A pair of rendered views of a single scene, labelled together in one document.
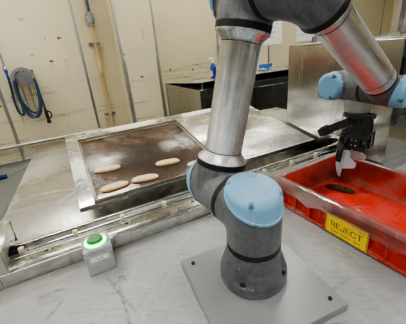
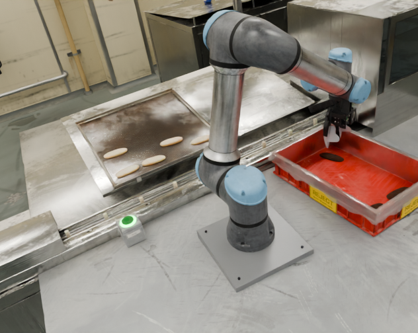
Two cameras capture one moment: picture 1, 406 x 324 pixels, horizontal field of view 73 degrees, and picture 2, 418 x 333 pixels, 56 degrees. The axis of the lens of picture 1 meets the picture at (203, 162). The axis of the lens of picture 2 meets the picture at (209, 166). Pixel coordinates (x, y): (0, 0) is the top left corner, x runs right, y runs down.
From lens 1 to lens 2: 57 cm
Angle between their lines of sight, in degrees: 11
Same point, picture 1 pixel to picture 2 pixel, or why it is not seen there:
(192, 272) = (206, 238)
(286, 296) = (273, 248)
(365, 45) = (318, 74)
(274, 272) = (263, 232)
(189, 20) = not seen: outside the picture
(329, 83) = not seen: hidden behind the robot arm
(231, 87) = (225, 106)
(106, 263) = (139, 237)
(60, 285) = (107, 255)
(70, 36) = not seen: outside the picture
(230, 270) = (233, 234)
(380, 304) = (336, 248)
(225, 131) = (223, 137)
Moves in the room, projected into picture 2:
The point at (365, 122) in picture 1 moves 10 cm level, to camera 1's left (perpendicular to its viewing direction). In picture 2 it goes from (344, 103) to (316, 108)
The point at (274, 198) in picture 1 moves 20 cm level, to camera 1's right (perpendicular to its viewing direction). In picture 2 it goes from (258, 185) to (330, 173)
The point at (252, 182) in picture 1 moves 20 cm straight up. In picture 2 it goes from (244, 174) to (236, 111)
